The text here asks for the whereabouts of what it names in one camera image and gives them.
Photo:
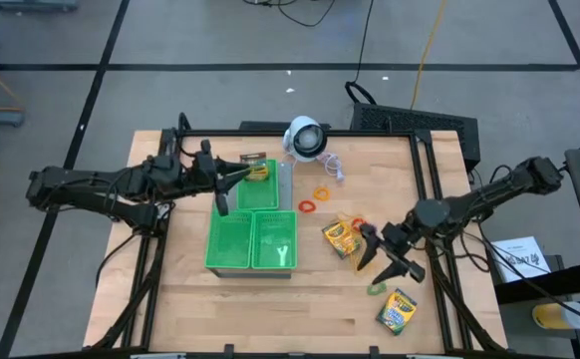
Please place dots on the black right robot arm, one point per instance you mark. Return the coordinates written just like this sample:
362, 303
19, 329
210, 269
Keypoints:
494, 192

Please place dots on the white paper sheet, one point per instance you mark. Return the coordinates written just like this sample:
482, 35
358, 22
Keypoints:
519, 249

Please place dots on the black perforated computer case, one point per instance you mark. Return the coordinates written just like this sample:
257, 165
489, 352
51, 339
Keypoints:
419, 119

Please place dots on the green plastic slotted basket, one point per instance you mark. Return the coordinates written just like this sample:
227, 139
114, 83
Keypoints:
257, 197
270, 234
230, 242

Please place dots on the yellow and white cup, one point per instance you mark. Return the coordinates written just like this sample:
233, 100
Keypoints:
554, 316

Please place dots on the black aluminium rig frame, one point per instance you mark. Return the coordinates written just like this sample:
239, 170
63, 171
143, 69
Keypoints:
370, 133

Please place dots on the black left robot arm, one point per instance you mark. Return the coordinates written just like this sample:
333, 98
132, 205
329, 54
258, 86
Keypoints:
95, 184

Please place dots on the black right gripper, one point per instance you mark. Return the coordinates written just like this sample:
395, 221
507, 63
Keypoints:
397, 239

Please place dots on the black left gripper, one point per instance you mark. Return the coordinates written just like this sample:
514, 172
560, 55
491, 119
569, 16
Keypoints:
205, 172

